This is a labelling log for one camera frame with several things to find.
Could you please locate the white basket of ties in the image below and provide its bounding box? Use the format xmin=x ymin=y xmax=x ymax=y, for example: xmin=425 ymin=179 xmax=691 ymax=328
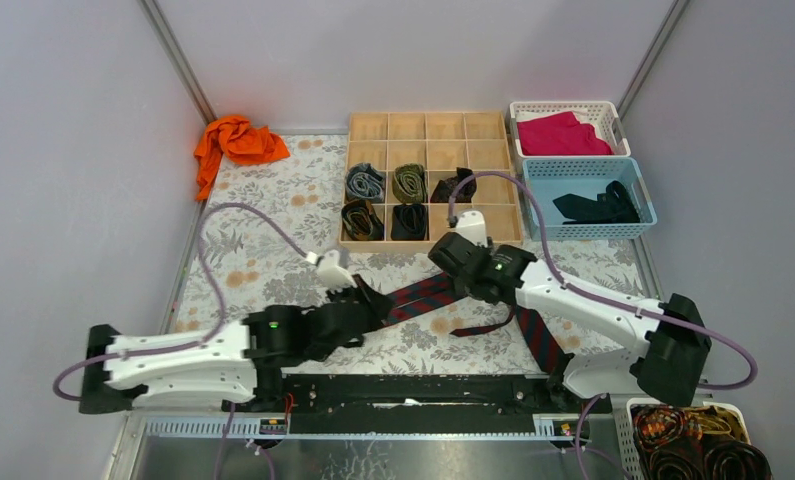
xmin=613 ymin=397 xmax=752 ymax=480

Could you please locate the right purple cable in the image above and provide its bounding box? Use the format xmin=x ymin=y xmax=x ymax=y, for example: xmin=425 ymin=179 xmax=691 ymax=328
xmin=447 ymin=171 xmax=759 ymax=391

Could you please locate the brown black rolled tie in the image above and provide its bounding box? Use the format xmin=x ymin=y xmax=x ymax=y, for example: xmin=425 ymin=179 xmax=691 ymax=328
xmin=341 ymin=199 xmax=384 ymax=241

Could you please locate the wooden compartment tray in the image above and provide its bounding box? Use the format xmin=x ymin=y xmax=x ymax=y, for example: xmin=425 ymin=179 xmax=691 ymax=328
xmin=339 ymin=111 xmax=524 ymax=253

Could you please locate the white plastic basket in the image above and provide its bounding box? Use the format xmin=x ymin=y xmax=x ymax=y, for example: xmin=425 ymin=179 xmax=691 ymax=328
xmin=509 ymin=101 xmax=630 ymax=158

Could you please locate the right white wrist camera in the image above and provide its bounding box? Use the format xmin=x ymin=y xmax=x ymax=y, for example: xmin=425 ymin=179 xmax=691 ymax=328
xmin=448 ymin=209 xmax=490 ymax=248

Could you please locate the blue plastic basket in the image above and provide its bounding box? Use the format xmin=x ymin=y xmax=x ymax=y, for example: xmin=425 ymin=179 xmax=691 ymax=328
xmin=523 ymin=156 xmax=658 ymax=240

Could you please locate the magenta cloth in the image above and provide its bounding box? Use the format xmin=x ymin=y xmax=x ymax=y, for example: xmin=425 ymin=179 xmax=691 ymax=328
xmin=516 ymin=111 xmax=613 ymax=156

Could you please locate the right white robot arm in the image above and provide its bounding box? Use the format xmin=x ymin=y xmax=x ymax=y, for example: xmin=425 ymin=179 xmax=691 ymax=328
xmin=428 ymin=233 xmax=712 ymax=412

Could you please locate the dark brown patterned rolled tie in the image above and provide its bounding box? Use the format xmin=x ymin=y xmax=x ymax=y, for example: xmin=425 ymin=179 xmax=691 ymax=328
xmin=430 ymin=167 xmax=477 ymax=203

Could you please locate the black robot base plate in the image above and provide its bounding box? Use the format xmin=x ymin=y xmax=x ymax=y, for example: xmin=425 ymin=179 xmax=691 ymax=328
xmin=221 ymin=373 xmax=614 ymax=435

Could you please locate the olive green rolled tie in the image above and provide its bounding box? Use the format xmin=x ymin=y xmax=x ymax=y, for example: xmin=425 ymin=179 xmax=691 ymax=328
xmin=392 ymin=163 xmax=427 ymax=204

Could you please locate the grey blue rolled tie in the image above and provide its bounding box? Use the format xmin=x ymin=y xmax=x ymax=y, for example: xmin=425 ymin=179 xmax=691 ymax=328
xmin=345 ymin=162 xmax=386 ymax=203

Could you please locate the orange cloth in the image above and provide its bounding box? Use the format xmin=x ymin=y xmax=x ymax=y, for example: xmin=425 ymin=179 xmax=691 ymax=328
xmin=193 ymin=115 xmax=290 ymax=201

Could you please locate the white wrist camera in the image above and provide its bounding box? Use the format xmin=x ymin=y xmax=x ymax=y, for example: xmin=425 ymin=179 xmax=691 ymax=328
xmin=305 ymin=249 xmax=356 ymax=291
xmin=448 ymin=209 xmax=490 ymax=248

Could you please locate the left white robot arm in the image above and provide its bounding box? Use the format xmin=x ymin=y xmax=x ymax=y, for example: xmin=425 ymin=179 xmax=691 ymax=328
xmin=78 ymin=276 xmax=394 ymax=415

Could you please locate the red navy striped tie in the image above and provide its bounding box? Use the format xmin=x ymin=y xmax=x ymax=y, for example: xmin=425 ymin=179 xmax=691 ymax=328
xmin=384 ymin=273 xmax=572 ymax=374

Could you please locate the dark green tie in basket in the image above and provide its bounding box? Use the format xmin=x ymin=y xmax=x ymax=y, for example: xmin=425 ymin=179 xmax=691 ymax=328
xmin=553 ymin=181 xmax=640 ymax=224

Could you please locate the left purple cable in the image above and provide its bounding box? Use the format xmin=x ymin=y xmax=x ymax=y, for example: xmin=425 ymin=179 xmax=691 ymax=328
xmin=53 ymin=202 xmax=315 ymax=403

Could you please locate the perforated metal cable rail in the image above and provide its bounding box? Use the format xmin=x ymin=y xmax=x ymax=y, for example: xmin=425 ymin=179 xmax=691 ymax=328
xmin=143 ymin=414 xmax=590 ymax=441

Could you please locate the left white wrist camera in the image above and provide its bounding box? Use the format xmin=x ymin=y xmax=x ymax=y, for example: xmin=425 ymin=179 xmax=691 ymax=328
xmin=305 ymin=249 xmax=356 ymax=291

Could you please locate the purple cable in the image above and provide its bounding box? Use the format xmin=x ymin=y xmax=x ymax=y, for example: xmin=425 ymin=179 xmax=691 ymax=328
xmin=53 ymin=202 xmax=315 ymax=403
xmin=447 ymin=171 xmax=759 ymax=391

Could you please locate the floral table mat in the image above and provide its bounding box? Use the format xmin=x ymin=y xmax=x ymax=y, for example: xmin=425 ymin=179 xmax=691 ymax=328
xmin=171 ymin=134 xmax=669 ymax=376

